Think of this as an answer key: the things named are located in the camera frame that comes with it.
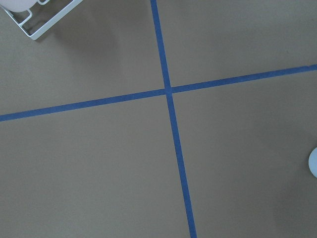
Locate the light blue plastic cup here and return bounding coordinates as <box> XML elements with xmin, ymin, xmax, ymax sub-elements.
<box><xmin>308</xmin><ymin>148</ymin><xmax>317</xmax><ymax>178</ymax></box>

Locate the white wire cup rack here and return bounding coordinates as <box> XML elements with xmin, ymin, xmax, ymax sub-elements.
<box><xmin>0</xmin><ymin>0</ymin><xmax>81</xmax><ymax>41</ymax></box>

